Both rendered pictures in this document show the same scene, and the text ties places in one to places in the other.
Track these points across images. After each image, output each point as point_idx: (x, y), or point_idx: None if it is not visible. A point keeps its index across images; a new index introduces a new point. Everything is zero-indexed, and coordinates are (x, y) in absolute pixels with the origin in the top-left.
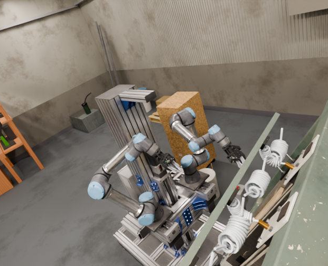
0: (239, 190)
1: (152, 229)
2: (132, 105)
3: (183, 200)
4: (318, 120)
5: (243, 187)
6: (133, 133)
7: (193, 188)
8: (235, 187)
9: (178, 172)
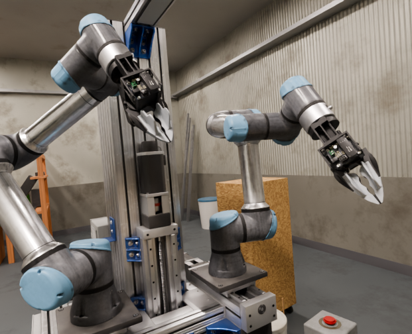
0: (338, 330)
1: None
2: (144, 55)
3: (186, 311)
4: None
5: (349, 325)
6: None
7: (219, 285)
8: None
9: (205, 262)
